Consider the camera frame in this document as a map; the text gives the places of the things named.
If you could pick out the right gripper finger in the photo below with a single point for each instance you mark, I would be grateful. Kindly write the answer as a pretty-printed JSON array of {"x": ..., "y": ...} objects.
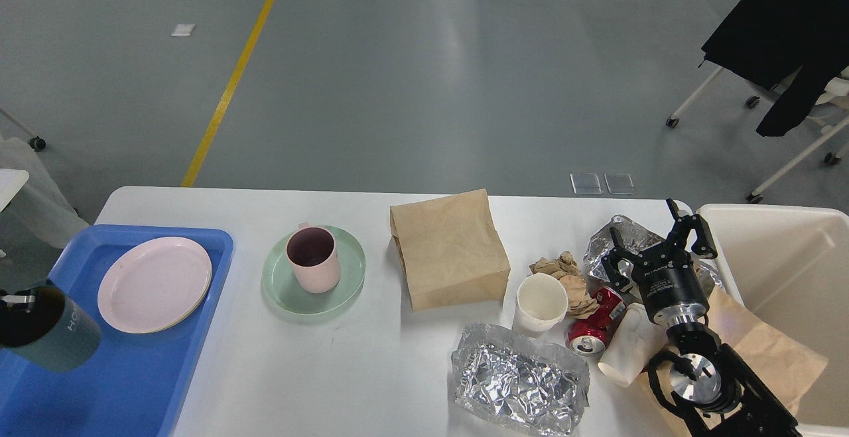
[
  {"x": 625, "y": 265},
  {"x": 689, "y": 236}
]

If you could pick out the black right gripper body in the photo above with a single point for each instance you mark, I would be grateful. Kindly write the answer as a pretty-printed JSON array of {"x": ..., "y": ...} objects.
[{"x": 670, "y": 290}]

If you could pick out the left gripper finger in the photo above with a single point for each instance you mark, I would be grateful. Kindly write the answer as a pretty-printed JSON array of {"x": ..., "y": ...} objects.
[{"x": 17, "y": 302}]

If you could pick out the teal mug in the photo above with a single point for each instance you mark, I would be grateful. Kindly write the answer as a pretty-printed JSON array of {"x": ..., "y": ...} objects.
[{"x": 58, "y": 335}]

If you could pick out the green plate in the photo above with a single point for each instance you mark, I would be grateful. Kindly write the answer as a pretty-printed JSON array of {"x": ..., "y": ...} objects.
[{"x": 282, "y": 290}]

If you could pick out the pink mug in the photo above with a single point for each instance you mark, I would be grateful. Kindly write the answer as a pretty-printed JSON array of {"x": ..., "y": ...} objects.
[{"x": 312, "y": 253}]

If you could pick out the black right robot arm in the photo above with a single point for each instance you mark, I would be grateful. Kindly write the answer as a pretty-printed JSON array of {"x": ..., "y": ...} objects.
[{"x": 702, "y": 381}]

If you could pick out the crumpled foil back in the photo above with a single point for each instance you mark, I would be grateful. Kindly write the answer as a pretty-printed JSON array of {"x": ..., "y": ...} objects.
[{"x": 637, "y": 238}]

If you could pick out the crumpled brown paper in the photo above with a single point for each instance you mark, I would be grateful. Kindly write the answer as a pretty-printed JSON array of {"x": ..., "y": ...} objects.
[{"x": 566, "y": 271}]

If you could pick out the white paper cup lying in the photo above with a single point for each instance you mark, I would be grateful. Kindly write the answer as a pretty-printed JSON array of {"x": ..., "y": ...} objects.
[{"x": 633, "y": 344}]

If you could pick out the crushed red soda can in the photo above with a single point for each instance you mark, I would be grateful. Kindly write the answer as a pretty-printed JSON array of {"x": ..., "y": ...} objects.
[{"x": 591, "y": 336}]

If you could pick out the white paper cup upright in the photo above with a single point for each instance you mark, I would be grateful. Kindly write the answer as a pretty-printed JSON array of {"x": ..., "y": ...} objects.
[{"x": 541, "y": 303}]

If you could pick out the white plastic bin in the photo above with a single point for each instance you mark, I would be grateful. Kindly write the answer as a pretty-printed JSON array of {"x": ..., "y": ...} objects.
[{"x": 789, "y": 266}]

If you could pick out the white furniture at left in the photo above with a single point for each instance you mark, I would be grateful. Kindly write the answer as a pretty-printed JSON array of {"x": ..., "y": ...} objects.
[{"x": 40, "y": 205}]

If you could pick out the pink plate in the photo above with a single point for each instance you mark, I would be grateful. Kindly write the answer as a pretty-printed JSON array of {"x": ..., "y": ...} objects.
[{"x": 155, "y": 285}]

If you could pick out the blue plastic tray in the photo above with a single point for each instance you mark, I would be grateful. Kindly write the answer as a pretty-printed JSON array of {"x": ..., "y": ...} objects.
[{"x": 134, "y": 384}]

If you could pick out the flat brown paper bag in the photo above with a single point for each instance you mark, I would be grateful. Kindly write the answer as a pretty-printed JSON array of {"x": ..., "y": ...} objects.
[{"x": 787, "y": 368}]

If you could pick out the crumpled foil tray front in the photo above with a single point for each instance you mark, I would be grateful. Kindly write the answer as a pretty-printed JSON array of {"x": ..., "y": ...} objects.
[{"x": 534, "y": 387}]

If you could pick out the black jacket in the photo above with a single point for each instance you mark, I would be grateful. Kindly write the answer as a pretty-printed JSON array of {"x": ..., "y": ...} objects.
[{"x": 766, "y": 41}]

